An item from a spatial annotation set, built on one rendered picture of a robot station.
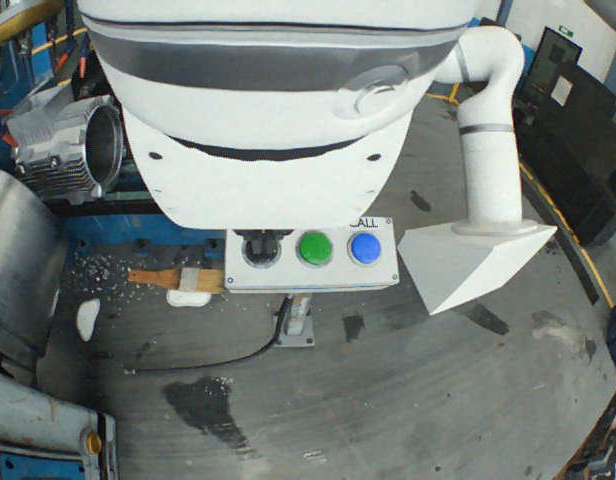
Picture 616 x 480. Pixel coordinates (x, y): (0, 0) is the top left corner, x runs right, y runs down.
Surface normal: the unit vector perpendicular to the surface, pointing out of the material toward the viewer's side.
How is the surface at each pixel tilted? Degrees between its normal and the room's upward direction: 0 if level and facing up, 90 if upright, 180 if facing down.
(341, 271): 21
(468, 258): 90
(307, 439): 0
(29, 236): 73
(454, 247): 90
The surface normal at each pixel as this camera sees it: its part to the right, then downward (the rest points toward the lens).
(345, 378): 0.11, -0.61
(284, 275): 0.14, -0.29
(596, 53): -0.96, 0.15
